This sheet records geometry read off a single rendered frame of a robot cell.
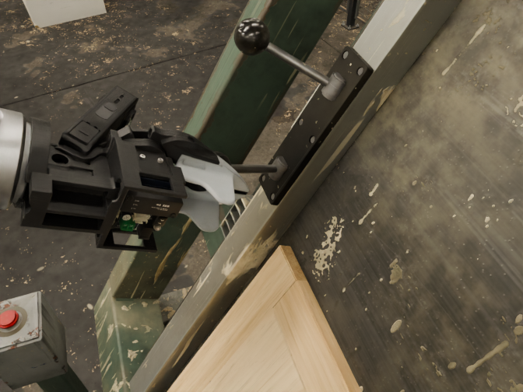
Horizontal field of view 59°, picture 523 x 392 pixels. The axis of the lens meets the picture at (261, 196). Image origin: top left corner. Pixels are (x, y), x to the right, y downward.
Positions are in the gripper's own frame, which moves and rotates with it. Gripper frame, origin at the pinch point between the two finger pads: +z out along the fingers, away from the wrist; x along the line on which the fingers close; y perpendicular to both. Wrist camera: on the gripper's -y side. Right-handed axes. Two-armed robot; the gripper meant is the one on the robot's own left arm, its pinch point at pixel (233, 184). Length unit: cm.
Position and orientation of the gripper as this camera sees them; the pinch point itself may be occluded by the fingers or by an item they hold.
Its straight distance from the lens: 48.0
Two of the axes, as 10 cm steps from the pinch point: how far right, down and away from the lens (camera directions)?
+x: 4.8, -7.1, -5.1
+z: 8.2, 1.5, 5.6
